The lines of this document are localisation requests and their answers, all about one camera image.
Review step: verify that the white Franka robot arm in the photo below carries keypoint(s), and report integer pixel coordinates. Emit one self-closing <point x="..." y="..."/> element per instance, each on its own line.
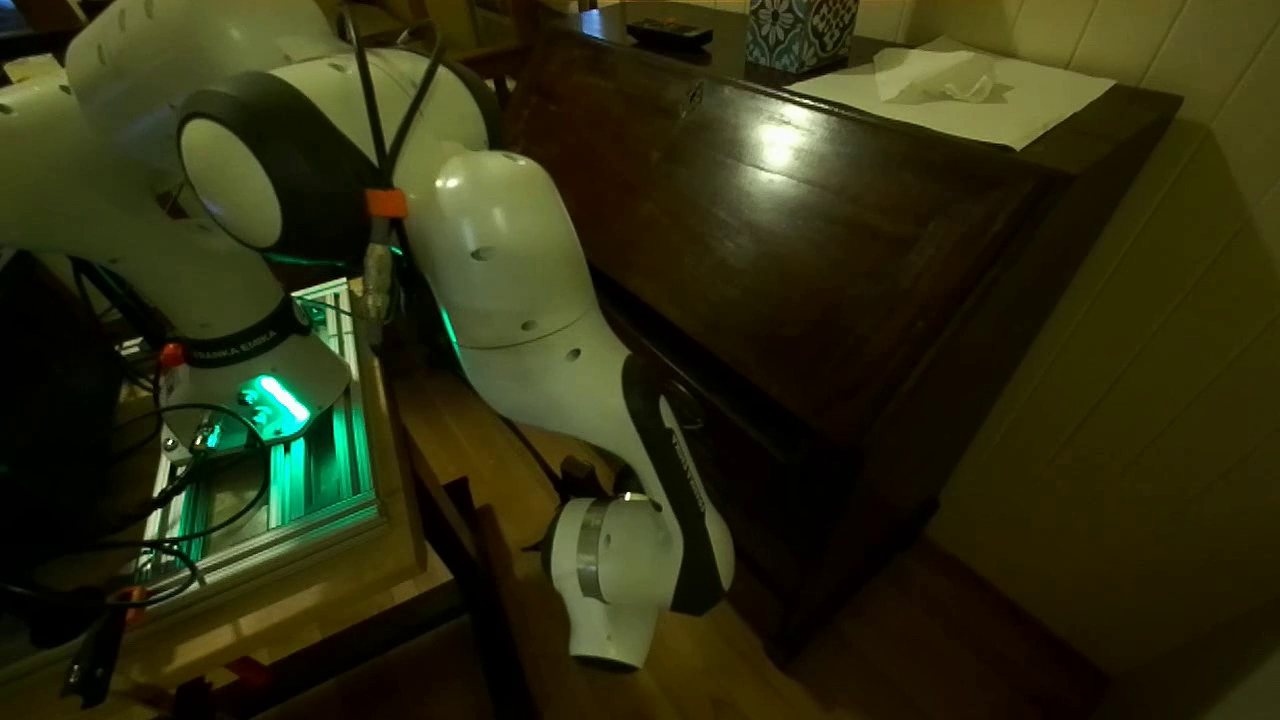
<point x="522" y="265"/>

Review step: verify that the dark wooden secretary desk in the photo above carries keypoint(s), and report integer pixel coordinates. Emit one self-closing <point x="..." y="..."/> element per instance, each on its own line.
<point x="824" y="240"/>

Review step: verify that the patterned tissue box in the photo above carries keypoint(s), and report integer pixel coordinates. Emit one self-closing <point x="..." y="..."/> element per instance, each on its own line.
<point x="803" y="32"/>

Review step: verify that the white paper sheet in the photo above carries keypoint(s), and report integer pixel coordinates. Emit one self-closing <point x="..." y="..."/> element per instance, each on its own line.
<point x="961" y="101"/>

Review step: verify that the red round knob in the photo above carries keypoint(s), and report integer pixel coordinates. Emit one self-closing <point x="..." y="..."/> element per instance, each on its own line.
<point x="170" y="358"/>

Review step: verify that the black control box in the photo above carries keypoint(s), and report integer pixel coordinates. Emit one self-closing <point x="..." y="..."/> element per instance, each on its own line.
<point x="54" y="425"/>

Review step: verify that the black orange clamp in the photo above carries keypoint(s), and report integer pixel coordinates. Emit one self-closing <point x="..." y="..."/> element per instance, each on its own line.
<point x="100" y="653"/>

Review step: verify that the green lit metal base frame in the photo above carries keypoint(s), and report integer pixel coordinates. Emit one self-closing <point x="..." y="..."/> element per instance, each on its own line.
<point x="284" y="486"/>

